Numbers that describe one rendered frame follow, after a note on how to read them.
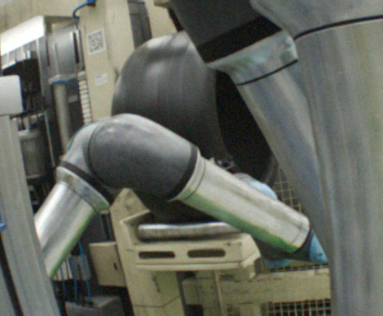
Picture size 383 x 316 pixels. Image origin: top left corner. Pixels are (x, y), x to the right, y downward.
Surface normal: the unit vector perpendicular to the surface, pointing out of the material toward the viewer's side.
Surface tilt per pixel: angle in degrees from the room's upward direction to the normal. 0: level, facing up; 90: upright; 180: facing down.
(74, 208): 84
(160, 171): 102
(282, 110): 110
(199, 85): 74
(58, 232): 84
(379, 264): 90
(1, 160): 90
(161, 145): 64
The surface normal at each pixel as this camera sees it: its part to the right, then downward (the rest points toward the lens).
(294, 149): -0.58, 0.51
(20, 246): 0.78, -0.11
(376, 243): -0.64, 0.16
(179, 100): -0.27, -0.13
